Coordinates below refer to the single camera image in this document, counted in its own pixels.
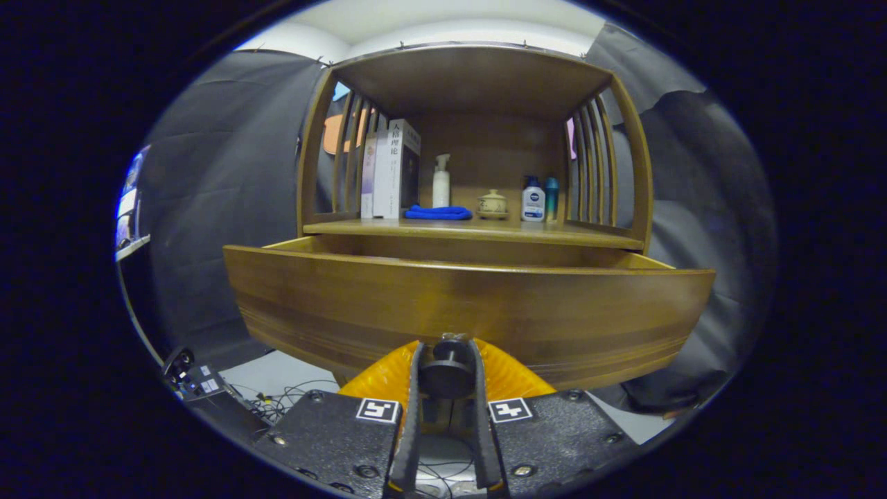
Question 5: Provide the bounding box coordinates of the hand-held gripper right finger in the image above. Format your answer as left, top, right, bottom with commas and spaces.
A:
468, 338, 638, 499

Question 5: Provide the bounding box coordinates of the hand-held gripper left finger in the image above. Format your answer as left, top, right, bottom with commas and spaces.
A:
253, 340, 425, 499

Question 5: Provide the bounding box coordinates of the wooden countertop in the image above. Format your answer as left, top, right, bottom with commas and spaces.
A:
303, 216, 645, 252

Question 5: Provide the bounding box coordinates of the wooden cabinet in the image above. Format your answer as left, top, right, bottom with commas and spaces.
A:
297, 43, 653, 257

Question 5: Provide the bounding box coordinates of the black floor device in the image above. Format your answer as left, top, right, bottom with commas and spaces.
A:
163, 347, 233, 404

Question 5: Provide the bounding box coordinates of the blue folded cloth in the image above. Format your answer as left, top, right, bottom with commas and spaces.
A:
404, 204, 473, 221

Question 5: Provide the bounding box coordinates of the lidded ceramic teacup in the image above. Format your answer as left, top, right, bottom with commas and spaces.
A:
477, 189, 509, 220

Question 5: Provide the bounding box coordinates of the white bottle with blue cap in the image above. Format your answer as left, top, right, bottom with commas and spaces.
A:
521, 175, 546, 222

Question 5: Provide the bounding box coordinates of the white pump bottle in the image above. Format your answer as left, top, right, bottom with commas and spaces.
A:
432, 154, 451, 209

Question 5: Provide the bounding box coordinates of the thin pale purple book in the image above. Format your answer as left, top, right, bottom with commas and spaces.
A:
360, 132, 380, 220

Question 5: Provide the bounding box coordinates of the thick white book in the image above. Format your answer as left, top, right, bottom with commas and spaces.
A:
373, 119, 421, 220

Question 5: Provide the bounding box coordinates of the white side table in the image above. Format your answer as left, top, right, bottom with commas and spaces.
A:
114, 236, 167, 365

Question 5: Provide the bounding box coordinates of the computer monitor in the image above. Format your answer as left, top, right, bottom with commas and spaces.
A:
116, 149, 150, 245

